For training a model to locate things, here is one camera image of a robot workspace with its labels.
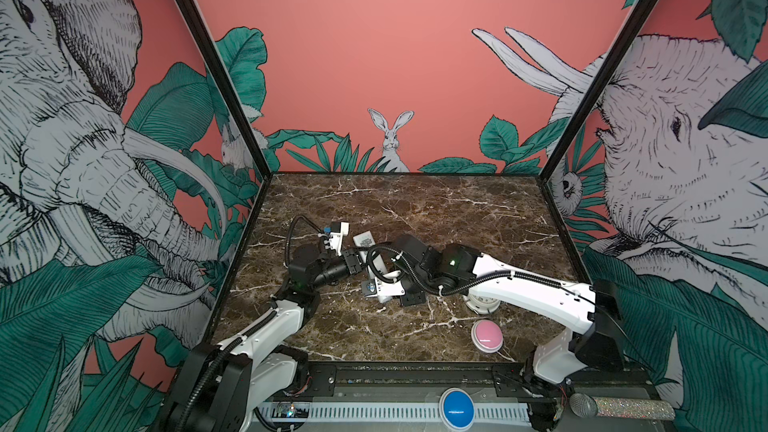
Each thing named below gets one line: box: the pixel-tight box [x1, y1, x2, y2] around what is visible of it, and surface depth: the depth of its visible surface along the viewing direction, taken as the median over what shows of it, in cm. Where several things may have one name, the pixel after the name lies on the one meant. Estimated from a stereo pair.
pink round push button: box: [471, 319, 504, 353], surface depth 82 cm
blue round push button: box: [438, 388, 476, 432], surface depth 70 cm
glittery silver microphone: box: [569, 392, 676, 419], surface depth 69 cm
